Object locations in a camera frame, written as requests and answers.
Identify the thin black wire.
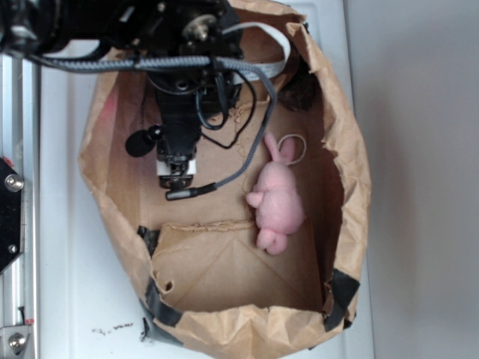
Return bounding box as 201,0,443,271
193,70,263,150

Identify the aluminium rail frame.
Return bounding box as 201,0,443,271
1,55,40,358

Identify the brown paper bag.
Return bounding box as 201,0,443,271
79,1,371,358

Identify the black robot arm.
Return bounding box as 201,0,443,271
1,1,243,190

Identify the dark brown rock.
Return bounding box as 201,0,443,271
278,73,318,111

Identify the black mounting bracket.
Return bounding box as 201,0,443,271
0,158,25,274

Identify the pink plush bunny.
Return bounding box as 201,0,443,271
245,132,306,255

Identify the white flat ribbon cable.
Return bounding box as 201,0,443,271
223,21,292,82

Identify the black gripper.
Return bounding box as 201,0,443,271
155,90,201,189

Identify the silver corner bracket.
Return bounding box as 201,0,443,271
1,325,31,359

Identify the black foam microphone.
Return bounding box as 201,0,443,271
125,125,162,158

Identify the grey braided cable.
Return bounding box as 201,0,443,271
22,52,278,202

